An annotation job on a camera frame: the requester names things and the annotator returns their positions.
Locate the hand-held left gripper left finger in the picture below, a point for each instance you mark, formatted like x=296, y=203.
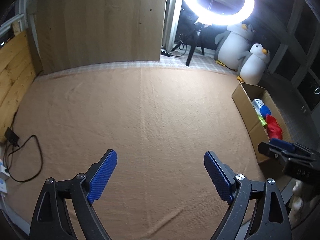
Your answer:
x=102, y=177

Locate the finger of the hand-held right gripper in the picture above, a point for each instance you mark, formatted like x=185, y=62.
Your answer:
x=281, y=143
x=268, y=149

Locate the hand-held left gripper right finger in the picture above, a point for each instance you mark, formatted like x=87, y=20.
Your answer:
x=218, y=177

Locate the red fabric bag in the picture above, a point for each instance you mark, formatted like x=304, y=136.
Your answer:
x=273, y=127

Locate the green tube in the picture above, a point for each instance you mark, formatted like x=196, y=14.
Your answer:
x=262, y=121

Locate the blue round lid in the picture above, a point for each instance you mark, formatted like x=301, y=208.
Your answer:
x=265, y=110

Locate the cardboard box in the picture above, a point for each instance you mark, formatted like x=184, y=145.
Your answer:
x=247, y=112

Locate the white tissue pack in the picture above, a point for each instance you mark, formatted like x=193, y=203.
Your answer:
x=257, y=103

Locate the white fluffy toy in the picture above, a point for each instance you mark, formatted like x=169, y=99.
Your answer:
x=297, y=195

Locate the small penguin plush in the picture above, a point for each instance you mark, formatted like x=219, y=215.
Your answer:
x=252, y=67

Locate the white plug charger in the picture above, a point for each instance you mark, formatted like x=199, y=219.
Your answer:
x=3, y=172

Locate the black power adapter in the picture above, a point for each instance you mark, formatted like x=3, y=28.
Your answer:
x=12, y=137

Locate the white power strip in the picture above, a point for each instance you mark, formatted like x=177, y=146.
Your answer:
x=3, y=186

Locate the large penguin plush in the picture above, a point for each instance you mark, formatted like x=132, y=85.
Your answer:
x=232, y=47

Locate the black tripod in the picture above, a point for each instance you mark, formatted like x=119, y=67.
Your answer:
x=192, y=50

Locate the pine plank headboard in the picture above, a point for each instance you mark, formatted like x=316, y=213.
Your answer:
x=15, y=80

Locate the black power strip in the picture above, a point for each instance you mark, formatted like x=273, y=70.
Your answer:
x=166, y=53

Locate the light wooden panel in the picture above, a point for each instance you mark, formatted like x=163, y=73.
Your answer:
x=100, y=25

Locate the small holed wooden strip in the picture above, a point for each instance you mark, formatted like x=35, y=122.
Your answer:
x=16, y=28

